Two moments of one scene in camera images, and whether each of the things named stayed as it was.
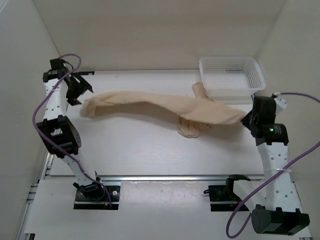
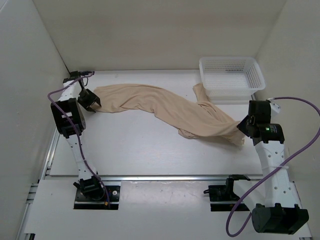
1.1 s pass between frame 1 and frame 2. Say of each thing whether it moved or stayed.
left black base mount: stayed
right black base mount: stayed
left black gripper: moved
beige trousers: moved
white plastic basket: stayed
